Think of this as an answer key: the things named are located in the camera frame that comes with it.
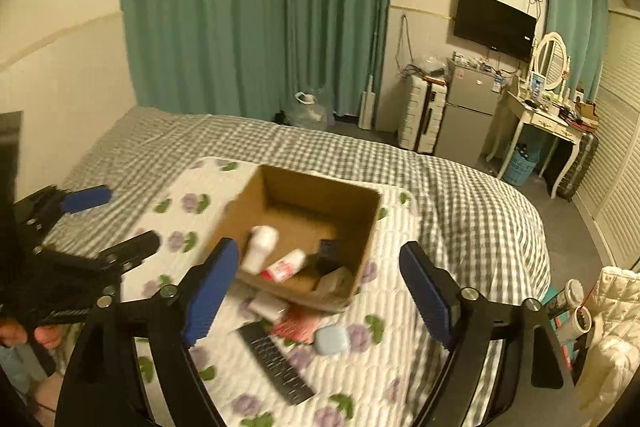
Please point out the black remote control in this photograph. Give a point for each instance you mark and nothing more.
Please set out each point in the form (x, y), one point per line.
(277, 364)

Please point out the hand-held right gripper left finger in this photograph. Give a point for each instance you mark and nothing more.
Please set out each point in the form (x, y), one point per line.
(210, 294)

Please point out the white floral quilted mat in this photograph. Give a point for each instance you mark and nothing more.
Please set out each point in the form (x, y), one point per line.
(380, 367)

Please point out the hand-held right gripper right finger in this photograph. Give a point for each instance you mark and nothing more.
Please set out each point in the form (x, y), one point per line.
(425, 297)

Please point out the light blue earbud case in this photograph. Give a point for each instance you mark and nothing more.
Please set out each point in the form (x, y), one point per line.
(331, 341)

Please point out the white ribbed suitcase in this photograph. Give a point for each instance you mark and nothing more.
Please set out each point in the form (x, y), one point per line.
(417, 117)

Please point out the white flat mop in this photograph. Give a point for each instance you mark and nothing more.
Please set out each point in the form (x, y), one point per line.
(366, 107)

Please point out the dark ribbed suitcase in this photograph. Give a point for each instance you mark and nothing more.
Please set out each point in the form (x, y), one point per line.
(580, 167)

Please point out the white dressing table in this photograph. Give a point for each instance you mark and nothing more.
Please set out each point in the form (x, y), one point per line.
(537, 119)

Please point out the white louvered wardrobe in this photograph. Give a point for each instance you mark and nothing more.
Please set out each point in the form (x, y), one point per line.
(615, 147)

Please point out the narrow green curtain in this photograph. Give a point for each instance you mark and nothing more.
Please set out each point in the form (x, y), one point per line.
(575, 7)

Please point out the red flat packet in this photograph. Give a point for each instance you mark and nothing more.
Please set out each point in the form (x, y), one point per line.
(299, 326)

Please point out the white oval vanity mirror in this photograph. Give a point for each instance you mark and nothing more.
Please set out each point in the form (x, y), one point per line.
(550, 59)

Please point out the white quilted jacket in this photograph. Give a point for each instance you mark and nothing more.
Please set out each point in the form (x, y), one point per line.
(617, 337)

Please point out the black rectangular device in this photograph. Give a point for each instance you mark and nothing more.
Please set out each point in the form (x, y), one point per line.
(327, 257)

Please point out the wide green curtain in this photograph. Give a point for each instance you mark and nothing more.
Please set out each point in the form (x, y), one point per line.
(225, 7)

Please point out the person's left hand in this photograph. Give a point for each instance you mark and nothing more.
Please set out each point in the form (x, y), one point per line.
(22, 334)

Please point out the blue laundry basket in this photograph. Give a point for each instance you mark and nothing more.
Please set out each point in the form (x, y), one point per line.
(519, 168)

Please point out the cardboard box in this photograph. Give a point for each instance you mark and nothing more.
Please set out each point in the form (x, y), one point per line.
(310, 207)

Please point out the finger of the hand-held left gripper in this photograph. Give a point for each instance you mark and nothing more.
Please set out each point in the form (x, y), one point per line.
(132, 249)
(85, 200)

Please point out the white plastic bottle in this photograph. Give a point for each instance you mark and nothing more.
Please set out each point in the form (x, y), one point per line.
(259, 249)

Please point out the small tan carton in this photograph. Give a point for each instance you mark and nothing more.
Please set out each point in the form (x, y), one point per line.
(334, 282)

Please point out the white tube with red label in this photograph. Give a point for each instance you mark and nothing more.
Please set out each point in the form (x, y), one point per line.
(284, 266)

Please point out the black wall television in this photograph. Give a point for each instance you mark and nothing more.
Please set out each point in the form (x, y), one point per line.
(492, 24)

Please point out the grey checked bed cover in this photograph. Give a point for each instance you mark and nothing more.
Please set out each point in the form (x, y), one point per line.
(465, 207)

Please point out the clear water jug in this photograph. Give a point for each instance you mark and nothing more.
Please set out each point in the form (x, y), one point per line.
(309, 113)

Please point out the silver small refrigerator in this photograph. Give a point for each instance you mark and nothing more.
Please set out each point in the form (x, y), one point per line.
(467, 112)

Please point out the small white packet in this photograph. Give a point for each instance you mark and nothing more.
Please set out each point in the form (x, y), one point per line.
(267, 306)

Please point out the white cylindrical can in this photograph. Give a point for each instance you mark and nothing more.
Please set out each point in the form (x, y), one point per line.
(567, 297)
(577, 323)

